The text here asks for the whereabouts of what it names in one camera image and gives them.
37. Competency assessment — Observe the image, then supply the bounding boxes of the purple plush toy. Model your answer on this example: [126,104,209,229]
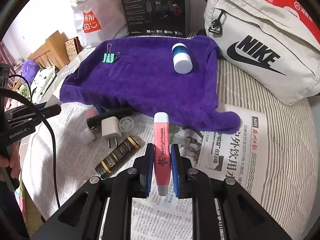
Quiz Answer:
[21,59,42,84]

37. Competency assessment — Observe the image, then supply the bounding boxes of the clear round plastic cap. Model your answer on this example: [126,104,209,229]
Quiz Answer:
[119,116,135,132]

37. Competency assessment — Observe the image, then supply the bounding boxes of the green binder clip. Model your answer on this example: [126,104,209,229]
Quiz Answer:
[101,44,121,64]

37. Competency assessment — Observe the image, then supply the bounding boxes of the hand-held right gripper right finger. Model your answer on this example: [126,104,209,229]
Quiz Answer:
[170,144,293,240]

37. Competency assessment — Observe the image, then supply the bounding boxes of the white charger plug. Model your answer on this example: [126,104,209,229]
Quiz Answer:
[101,116,122,148]

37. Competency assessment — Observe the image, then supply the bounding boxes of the newspaper with small print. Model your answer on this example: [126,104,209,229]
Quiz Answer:
[21,102,225,240]

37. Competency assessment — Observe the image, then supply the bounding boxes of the white usb adapter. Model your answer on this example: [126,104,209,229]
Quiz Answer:
[79,126,97,143]

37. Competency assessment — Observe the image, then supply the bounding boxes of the purple towel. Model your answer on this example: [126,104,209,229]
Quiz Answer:
[59,35,242,134]

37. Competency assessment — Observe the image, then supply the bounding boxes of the white pillow black print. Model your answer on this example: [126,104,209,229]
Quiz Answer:
[30,65,59,103]

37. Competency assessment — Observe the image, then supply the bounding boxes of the person's left hand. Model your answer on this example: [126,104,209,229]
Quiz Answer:
[0,144,22,189]

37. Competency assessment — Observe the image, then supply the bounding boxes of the brown patterned box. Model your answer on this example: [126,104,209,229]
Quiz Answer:
[64,37,84,55]

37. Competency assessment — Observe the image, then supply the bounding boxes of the black and gold tube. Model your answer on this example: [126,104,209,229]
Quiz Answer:
[95,134,140,179]

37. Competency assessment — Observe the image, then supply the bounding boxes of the white plastic bag red logo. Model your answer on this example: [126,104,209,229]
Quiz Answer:
[69,0,129,48]

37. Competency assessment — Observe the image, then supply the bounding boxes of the pink and blue small item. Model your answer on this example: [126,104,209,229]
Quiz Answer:
[86,105,105,118]

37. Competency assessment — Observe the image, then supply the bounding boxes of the black tube white end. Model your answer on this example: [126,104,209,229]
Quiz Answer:
[87,108,133,128]

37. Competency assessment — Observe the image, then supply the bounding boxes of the white canvas bag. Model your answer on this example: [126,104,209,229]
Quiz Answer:
[204,0,320,106]

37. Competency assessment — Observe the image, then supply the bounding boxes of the black headset box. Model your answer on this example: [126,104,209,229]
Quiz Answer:
[117,0,187,37]

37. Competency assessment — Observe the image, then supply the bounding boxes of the blue and white bottle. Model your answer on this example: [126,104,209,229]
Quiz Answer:
[171,43,193,75]

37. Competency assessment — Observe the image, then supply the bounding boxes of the newspaper with large headline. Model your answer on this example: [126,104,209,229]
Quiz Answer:
[172,112,268,197]

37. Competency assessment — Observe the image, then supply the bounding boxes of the red striped curtain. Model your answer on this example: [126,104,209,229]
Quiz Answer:
[0,41,16,67]

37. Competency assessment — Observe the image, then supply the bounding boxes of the wooden headboard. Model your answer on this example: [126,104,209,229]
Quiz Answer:
[27,30,70,69]

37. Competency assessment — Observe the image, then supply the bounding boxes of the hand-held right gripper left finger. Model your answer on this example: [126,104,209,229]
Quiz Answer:
[31,144,154,240]

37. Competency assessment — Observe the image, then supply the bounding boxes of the striped bed sheet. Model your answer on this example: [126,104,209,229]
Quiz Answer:
[45,30,313,230]

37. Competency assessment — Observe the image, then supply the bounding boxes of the pink flashlight earpick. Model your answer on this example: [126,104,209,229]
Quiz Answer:
[153,112,172,197]

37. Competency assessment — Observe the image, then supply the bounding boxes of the red paper bag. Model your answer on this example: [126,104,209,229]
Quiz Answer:
[262,0,320,37]

